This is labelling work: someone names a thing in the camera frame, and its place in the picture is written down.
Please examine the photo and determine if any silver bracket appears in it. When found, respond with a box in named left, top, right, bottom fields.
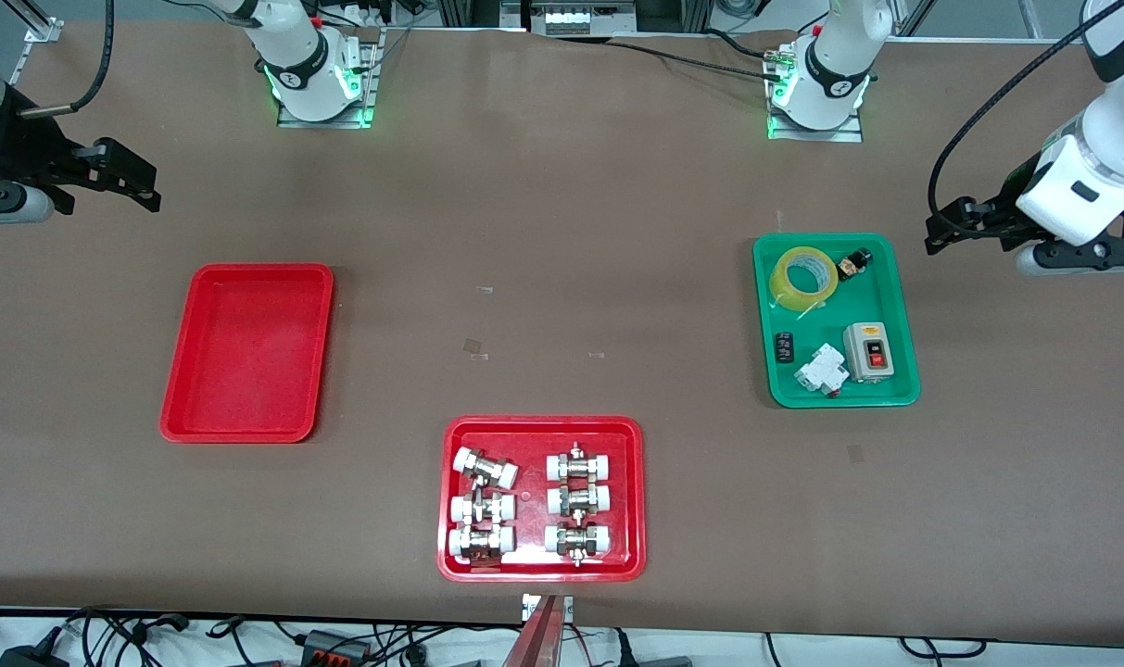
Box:
left=522, top=594, right=575, bottom=623

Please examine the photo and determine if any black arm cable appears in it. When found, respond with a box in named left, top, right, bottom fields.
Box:
left=928, top=0, right=1124, bottom=223
left=19, top=0, right=118, bottom=120

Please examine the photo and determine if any yellow tape roll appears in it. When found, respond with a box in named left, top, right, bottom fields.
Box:
left=769, top=245, right=841, bottom=313

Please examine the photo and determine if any black orange connector block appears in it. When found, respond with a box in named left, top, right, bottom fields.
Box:
left=300, top=630, right=374, bottom=664

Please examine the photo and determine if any grey terminal block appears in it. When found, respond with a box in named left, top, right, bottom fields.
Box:
left=529, top=0, right=638, bottom=36

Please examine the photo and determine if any black power adapter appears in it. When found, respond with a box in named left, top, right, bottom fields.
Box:
left=0, top=628, right=69, bottom=667

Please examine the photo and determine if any white metal pipe fitting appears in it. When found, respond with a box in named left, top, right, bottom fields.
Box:
left=448, top=491, right=516, bottom=525
left=543, top=521, right=613, bottom=568
left=546, top=482, right=613, bottom=518
left=545, top=443, right=614, bottom=483
left=448, top=524, right=516, bottom=564
left=452, top=447, right=520, bottom=490

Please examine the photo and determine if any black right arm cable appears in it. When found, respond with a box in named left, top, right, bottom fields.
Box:
left=19, top=0, right=118, bottom=120

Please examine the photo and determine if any black cable on table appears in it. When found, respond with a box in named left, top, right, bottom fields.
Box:
left=608, top=28, right=799, bottom=82

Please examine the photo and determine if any empty red plastic tray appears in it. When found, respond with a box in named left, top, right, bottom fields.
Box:
left=159, top=263, right=335, bottom=444

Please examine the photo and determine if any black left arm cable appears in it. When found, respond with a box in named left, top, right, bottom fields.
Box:
left=928, top=0, right=1124, bottom=223

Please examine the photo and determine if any white circuit breaker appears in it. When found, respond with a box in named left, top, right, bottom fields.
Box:
left=794, top=343, right=848, bottom=397

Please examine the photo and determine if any green plastic tray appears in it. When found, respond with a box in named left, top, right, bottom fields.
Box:
left=752, top=233, right=922, bottom=409

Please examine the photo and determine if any red tray with fittings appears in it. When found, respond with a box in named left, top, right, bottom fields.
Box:
left=436, top=415, right=647, bottom=584

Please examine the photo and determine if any red aluminium profile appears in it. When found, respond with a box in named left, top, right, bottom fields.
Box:
left=501, top=598, right=562, bottom=667

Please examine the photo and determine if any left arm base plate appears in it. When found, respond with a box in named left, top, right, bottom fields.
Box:
left=767, top=42, right=865, bottom=143

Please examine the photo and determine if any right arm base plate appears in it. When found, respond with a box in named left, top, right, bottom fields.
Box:
left=277, top=28, right=383, bottom=129

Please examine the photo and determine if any grey push button switch box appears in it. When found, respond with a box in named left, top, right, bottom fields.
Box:
left=842, top=321, right=897, bottom=384

